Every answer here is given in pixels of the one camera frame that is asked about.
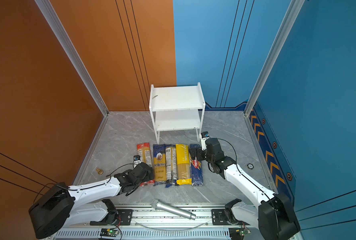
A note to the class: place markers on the small brass bell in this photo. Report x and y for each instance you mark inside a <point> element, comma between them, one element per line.
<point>99,171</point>

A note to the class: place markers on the silver microphone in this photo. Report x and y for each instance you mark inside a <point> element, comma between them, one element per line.
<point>160,205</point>

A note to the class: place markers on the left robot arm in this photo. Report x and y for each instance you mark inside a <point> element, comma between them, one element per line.
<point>63,205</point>

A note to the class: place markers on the left green circuit board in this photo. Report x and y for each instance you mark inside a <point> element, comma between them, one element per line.
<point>110,233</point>

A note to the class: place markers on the blue Barilla spaghetti box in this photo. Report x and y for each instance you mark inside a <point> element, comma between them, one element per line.
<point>196,166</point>

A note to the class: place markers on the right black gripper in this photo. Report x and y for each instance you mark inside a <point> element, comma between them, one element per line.
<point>199,151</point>

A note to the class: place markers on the blue yellow spaghetti bag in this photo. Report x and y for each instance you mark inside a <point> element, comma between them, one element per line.
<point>160,170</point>

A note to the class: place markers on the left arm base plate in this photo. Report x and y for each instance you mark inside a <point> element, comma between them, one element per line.
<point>120,217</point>

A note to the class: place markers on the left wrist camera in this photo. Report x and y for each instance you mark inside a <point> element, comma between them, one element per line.
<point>136,160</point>

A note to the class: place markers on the aluminium front rail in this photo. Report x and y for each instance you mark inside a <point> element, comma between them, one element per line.
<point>150,224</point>

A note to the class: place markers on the clear label spaghetti bag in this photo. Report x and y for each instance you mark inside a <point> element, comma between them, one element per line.
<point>171,166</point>

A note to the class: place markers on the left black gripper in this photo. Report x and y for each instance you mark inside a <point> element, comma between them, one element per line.
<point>147,177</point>

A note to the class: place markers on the red spaghetti bag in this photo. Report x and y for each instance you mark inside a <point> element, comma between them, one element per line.
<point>144,152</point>

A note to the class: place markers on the right circuit board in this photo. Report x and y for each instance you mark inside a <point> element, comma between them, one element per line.
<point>237,234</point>

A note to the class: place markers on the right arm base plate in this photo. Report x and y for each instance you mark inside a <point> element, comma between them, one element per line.
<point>220,217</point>

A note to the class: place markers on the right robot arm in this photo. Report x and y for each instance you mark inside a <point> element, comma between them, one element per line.
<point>272,214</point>

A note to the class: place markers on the white two-tier metal shelf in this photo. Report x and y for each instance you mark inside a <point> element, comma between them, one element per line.
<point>177,109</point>

